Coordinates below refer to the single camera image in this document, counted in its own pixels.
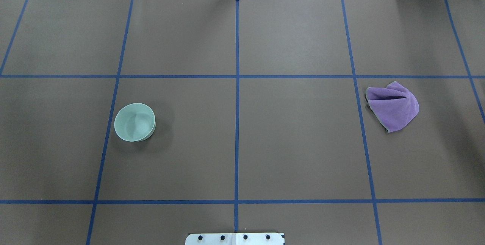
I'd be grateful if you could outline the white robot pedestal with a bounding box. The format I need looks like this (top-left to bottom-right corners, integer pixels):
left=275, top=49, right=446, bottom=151
left=185, top=233, right=285, bottom=245

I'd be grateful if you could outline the mint green bowl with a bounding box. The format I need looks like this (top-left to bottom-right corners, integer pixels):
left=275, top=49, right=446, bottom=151
left=114, top=103, right=156, bottom=142

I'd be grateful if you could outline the purple microfiber cloth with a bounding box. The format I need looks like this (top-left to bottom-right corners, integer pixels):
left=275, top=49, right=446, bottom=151
left=365, top=81, right=419, bottom=133

